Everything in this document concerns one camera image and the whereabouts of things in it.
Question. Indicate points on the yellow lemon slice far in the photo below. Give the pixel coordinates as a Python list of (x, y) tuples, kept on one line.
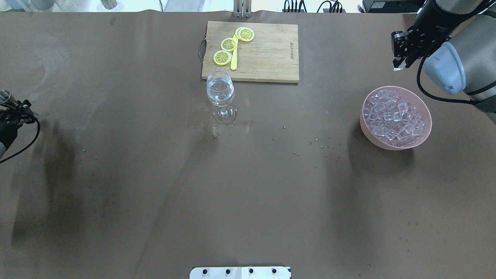
[(245, 34)]

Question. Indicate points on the steel jigger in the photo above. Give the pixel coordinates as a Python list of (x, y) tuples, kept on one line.
[(7, 100)]

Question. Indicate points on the bamboo cutting board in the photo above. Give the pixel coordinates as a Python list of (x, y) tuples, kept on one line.
[(272, 56)]

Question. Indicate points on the black power adapter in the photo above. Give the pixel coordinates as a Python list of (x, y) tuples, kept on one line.
[(392, 6)]

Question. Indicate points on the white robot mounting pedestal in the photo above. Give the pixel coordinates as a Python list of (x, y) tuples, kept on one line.
[(246, 272)]

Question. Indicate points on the clear ice cube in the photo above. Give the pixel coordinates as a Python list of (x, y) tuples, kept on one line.
[(398, 67)]

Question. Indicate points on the yellow lemon slice near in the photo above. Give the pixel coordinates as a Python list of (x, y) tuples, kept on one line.
[(222, 57)]

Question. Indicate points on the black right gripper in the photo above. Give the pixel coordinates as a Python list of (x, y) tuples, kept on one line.
[(434, 26)]

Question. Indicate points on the aluminium frame post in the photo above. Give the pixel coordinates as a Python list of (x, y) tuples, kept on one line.
[(242, 9)]

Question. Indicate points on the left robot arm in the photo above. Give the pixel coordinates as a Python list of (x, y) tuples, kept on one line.
[(9, 135)]

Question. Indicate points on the yellow lemon slice middle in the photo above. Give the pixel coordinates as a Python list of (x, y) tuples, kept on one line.
[(229, 44)]

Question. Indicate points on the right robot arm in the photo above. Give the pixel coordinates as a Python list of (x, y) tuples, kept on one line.
[(454, 40)]

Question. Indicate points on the clear wine glass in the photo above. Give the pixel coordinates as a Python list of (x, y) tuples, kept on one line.
[(220, 93)]

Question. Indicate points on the yellow plastic knife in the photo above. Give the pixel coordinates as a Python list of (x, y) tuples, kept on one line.
[(234, 59)]

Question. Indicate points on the yellow lemon slice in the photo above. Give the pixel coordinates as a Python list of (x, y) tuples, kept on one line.
[(245, 34), (222, 57), (229, 44)]

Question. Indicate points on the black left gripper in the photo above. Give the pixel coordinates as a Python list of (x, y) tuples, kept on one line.
[(7, 131)]

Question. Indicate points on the pink bowl of ice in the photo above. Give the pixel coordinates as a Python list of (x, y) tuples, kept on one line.
[(394, 118)]

